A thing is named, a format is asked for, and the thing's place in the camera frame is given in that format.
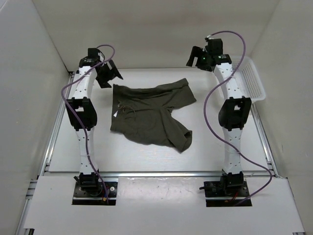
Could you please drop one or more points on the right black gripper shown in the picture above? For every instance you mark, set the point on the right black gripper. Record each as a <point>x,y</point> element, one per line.
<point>197,52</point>

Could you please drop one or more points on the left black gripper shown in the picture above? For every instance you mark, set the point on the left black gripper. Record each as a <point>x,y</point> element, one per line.
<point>102,82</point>

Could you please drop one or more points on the olive green shorts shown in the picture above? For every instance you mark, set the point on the olive green shorts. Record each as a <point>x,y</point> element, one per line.
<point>144,115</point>

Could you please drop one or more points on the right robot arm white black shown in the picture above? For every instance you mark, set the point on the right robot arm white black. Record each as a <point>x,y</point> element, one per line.
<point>232,116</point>

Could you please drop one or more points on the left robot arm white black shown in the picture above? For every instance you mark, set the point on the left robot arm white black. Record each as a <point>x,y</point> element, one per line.
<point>83,117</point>

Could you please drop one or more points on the white plastic mesh basket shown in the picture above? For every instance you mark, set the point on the white plastic mesh basket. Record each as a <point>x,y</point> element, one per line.
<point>247,79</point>

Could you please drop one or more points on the front aluminium rail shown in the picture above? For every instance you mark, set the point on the front aluminium rail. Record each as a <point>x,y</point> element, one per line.
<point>163,174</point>

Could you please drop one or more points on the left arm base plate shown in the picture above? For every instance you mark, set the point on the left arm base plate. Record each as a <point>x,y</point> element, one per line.
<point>94,194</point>

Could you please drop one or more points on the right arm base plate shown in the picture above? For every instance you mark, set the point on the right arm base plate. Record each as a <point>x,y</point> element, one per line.
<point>217,196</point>

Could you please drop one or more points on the left aluminium frame rail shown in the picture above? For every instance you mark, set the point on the left aluminium frame rail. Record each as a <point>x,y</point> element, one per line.
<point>35,101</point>

